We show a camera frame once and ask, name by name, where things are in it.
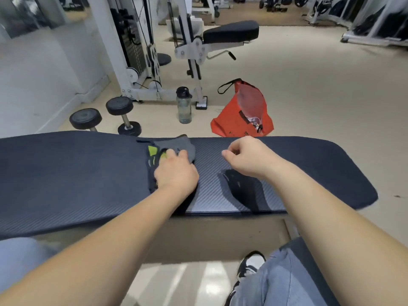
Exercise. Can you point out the person's right hand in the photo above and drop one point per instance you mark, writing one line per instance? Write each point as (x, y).
(255, 157)

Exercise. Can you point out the person's left hand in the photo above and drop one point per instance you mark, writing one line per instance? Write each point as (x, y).
(177, 173)

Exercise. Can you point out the person's left fingers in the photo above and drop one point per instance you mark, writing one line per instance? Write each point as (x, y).
(172, 154)

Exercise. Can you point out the person's right thumb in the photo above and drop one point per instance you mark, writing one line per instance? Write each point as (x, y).
(229, 152)

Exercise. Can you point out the grey and green gym glove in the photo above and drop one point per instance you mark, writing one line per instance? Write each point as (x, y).
(188, 148)

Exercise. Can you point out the person's left forearm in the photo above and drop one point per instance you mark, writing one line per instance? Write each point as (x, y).
(95, 254)

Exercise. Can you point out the person's right forearm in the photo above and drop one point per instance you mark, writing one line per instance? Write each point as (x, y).
(334, 238)

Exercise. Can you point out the clear bottle with black lid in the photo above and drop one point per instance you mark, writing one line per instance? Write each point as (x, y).
(184, 108)

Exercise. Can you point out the black dumbbell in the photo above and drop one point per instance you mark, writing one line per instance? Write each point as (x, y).
(122, 106)
(85, 119)

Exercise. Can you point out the black padded bench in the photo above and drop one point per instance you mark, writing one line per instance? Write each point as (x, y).
(79, 178)

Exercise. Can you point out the black and white sneaker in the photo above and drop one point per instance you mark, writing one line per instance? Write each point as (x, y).
(251, 266)

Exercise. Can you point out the white machine with black seat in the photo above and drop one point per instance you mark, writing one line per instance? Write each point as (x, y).
(229, 32)

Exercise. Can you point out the person's right leg in jeans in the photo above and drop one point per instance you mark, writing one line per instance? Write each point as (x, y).
(283, 277)

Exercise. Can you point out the person's leg in jeans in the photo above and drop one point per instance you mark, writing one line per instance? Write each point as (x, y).
(19, 261)
(283, 277)

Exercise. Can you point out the black weight plates rack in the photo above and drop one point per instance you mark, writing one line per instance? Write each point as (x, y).
(280, 2)

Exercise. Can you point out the small white gym machine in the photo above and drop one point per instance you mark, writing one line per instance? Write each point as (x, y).
(322, 9)

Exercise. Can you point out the person's left leg in jeans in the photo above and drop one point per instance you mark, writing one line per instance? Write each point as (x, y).
(19, 261)

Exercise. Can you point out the large white weight rack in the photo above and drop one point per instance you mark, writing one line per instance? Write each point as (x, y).
(376, 25)

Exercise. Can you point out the grey bench frame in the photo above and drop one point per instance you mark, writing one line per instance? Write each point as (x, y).
(207, 238)

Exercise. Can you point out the white bench frame with wheel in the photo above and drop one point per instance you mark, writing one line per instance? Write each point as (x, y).
(207, 6)

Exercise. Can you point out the wall mirror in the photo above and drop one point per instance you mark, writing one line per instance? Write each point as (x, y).
(38, 12)

